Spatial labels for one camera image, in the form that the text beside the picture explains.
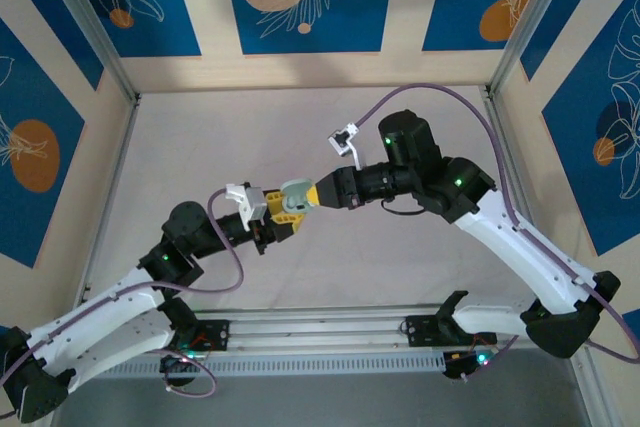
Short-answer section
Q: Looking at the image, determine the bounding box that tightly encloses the mint green earbud charging case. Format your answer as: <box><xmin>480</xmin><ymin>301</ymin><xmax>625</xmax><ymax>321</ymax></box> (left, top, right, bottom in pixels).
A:
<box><xmin>279</xmin><ymin>177</ymin><xmax>315</xmax><ymax>217</ymax></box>

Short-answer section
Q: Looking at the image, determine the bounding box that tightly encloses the black controller board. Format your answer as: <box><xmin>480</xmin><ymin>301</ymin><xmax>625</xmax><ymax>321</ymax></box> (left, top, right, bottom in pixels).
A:
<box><xmin>158</xmin><ymin>349</ymin><xmax>207</xmax><ymax>389</ymax></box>
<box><xmin>440</xmin><ymin>346</ymin><xmax>501</xmax><ymax>384</ymax></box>

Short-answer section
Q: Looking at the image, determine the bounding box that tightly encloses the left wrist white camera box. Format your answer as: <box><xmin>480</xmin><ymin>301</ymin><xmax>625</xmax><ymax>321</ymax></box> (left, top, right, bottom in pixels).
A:
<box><xmin>225</xmin><ymin>181</ymin><xmax>267</xmax><ymax>232</ymax></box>

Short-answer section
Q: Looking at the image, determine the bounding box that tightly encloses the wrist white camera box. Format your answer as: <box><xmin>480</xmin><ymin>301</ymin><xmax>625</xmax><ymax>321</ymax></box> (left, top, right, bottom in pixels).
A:
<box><xmin>225</xmin><ymin>181</ymin><xmax>267</xmax><ymax>232</ymax></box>
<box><xmin>325</xmin><ymin>122</ymin><xmax>370</xmax><ymax>174</ymax></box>

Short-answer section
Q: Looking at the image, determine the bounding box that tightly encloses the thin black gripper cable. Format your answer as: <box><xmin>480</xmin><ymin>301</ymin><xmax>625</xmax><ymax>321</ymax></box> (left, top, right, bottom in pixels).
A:
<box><xmin>378</xmin><ymin>195</ymin><xmax>425</xmax><ymax>217</ymax></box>

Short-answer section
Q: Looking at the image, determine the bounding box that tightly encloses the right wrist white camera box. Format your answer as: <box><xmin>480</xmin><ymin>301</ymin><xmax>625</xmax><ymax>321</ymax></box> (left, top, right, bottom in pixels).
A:
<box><xmin>325</xmin><ymin>122</ymin><xmax>370</xmax><ymax>174</ymax></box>

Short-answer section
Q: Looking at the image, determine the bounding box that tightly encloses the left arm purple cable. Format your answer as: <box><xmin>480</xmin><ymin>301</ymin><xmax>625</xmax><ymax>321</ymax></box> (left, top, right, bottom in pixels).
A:
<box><xmin>0</xmin><ymin>188</ymin><xmax>246</xmax><ymax>401</ymax></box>

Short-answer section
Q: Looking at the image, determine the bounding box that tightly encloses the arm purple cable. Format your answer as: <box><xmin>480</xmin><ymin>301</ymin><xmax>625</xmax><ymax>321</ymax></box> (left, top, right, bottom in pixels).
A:
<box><xmin>0</xmin><ymin>188</ymin><xmax>246</xmax><ymax>401</ymax></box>
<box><xmin>355</xmin><ymin>82</ymin><xmax>640</xmax><ymax>384</ymax></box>

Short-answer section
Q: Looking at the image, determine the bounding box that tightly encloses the aluminium side rail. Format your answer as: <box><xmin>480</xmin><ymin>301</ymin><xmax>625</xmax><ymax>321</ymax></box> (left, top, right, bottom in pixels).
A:
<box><xmin>480</xmin><ymin>86</ymin><xmax>559</xmax><ymax>278</ymax></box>
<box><xmin>74</xmin><ymin>94</ymin><xmax>142</xmax><ymax>319</ymax></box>

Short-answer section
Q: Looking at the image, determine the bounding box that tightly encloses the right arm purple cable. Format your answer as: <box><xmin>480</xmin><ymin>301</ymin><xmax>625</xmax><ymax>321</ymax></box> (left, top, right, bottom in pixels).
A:
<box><xmin>355</xmin><ymin>82</ymin><xmax>640</xmax><ymax>384</ymax></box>

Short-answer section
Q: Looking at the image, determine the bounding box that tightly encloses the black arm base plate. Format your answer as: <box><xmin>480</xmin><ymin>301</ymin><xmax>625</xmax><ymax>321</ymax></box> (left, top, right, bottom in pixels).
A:
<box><xmin>164</xmin><ymin>319</ymin><xmax>231</xmax><ymax>354</ymax></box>
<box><xmin>402</xmin><ymin>314</ymin><xmax>499</xmax><ymax>349</ymax></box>

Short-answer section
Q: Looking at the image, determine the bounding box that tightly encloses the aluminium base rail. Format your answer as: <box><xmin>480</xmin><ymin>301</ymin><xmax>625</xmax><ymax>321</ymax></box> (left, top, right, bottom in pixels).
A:
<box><xmin>49</xmin><ymin>302</ymin><xmax>594</xmax><ymax>359</ymax></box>

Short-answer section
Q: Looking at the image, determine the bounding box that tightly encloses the grey slotted cable duct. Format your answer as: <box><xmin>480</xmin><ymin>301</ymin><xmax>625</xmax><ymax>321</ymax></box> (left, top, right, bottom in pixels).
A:
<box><xmin>94</xmin><ymin>351</ymin><xmax>447</xmax><ymax>381</ymax></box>

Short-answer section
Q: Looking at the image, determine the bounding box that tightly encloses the aluminium frame post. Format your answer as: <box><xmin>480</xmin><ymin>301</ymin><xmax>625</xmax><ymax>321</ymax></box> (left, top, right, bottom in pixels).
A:
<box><xmin>485</xmin><ymin>0</ymin><xmax>587</xmax><ymax>97</ymax></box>
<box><xmin>37</xmin><ymin>0</ymin><xmax>142</xmax><ymax>103</ymax></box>

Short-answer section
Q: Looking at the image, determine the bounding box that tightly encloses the aluminium frame leg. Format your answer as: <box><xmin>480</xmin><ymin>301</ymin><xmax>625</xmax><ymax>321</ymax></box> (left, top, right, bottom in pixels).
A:
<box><xmin>564</xmin><ymin>354</ymin><xmax>604</xmax><ymax>427</ymax></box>

